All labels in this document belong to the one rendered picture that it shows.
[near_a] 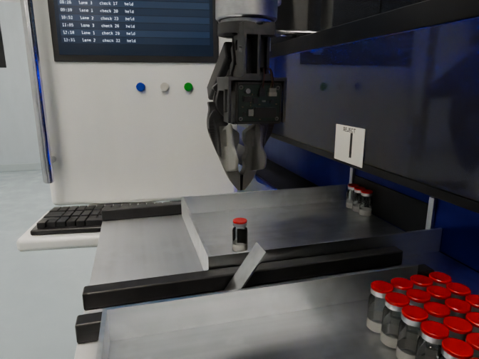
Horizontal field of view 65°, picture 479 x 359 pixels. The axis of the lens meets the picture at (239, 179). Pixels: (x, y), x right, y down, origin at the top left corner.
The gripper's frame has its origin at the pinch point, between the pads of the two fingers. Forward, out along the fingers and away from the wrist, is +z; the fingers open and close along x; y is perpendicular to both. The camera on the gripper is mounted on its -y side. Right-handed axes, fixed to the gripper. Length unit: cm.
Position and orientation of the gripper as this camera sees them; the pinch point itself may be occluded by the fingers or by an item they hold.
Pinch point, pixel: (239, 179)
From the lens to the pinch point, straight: 53.0
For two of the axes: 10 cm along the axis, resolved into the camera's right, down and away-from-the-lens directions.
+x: 9.6, -0.5, 2.7
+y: 2.7, 2.4, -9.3
